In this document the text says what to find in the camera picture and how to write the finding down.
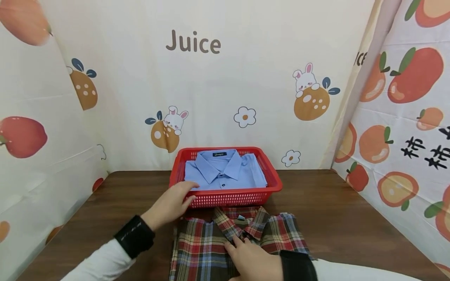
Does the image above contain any folded light blue shirt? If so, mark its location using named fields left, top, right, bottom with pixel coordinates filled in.
left=184, top=149, right=268, bottom=191

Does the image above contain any black wrist band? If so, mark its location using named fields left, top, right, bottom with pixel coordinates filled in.
left=279, top=250, right=319, bottom=281
left=113, top=215, right=156, bottom=260

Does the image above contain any person's right hand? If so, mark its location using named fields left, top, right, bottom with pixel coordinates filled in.
left=224, top=235, right=284, bottom=281

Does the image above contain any person's right forearm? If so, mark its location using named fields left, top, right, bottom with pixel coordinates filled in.
left=312, top=258, right=424, bottom=281

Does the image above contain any red plastic basket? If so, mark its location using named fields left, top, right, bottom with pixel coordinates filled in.
left=169, top=147, right=283, bottom=208

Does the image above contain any person's left hand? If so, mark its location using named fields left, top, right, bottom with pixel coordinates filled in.
left=141, top=180, right=200, bottom=233

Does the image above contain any red plaid shirt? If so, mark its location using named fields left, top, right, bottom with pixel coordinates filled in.
left=170, top=206, right=317, bottom=281

